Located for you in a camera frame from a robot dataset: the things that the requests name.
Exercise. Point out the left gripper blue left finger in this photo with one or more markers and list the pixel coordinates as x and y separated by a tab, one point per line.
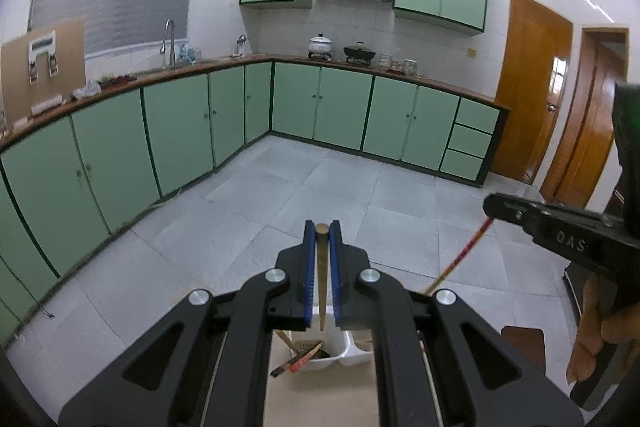
309	244

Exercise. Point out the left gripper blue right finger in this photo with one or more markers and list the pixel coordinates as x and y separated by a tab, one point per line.
334	234

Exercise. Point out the plain wooden chopstick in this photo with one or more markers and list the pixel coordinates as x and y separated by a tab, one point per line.
322	255

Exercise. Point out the white twin utensil holder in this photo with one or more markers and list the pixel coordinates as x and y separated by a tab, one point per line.
346	348

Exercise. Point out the red patterned chopstick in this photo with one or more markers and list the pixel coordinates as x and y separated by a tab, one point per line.
293	365
478	235

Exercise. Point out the person's right hand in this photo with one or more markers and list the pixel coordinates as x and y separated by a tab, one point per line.
594	330

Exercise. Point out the brown wooden stool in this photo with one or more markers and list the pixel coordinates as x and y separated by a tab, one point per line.
530	342

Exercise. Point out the beige tablecloth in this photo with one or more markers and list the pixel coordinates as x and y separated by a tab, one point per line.
336	396

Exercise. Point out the brown wooden door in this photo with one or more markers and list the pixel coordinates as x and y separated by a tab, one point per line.
531	85

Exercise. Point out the black wok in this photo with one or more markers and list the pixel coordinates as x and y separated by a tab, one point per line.
358	53

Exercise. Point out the white cooking pot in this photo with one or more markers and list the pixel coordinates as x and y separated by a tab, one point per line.
319	48

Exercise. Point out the steel sink faucet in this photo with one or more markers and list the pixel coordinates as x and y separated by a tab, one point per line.
167	47

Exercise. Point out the green lower cabinets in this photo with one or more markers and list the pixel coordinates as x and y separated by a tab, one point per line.
79	176

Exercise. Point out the brown water dispenser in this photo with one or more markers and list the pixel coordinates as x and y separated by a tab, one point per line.
46	63

